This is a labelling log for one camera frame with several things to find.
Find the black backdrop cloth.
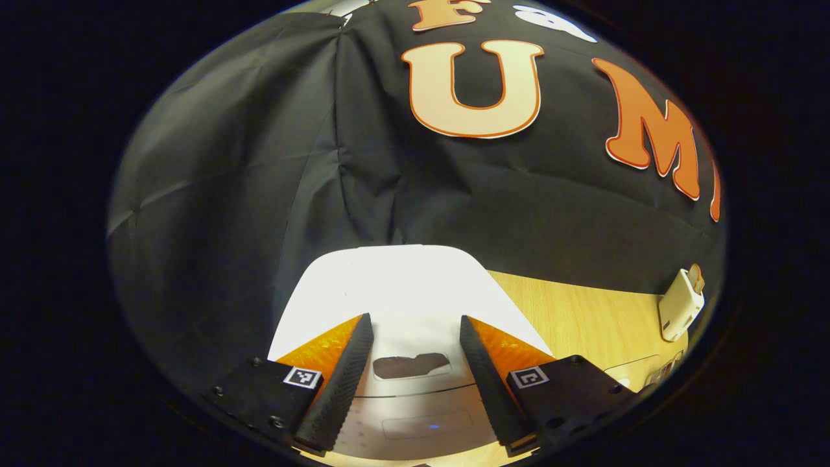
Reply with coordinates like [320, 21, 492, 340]
[107, 0, 727, 390]

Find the white toaster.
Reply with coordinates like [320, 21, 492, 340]
[658, 269, 705, 342]

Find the metal wire chopstick holder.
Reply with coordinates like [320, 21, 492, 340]
[645, 353, 685, 387]

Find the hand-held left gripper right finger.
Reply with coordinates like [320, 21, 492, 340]
[459, 315, 639, 458]

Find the white rice cooker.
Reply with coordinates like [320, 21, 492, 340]
[268, 245, 555, 461]

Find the clear plastic tray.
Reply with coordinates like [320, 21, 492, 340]
[603, 353, 682, 391]

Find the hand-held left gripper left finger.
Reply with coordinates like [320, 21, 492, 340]
[201, 313, 375, 457]

